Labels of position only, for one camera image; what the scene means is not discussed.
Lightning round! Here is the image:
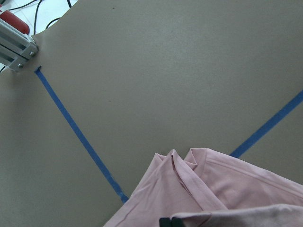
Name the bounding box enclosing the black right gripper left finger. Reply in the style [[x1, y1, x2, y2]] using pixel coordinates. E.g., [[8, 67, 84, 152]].
[[159, 218, 171, 227]]

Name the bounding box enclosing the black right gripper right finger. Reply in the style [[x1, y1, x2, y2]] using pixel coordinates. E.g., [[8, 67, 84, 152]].
[[171, 217, 184, 227]]

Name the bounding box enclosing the pink t-shirt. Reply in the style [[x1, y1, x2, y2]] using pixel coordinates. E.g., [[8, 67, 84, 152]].
[[106, 148, 303, 227]]

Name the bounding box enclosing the red cylindrical bottle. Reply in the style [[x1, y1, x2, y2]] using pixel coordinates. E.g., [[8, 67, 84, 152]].
[[0, 9, 30, 35]]

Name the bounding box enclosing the aluminium frame post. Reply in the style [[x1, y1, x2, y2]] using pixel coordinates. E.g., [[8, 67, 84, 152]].
[[0, 20, 39, 71]]

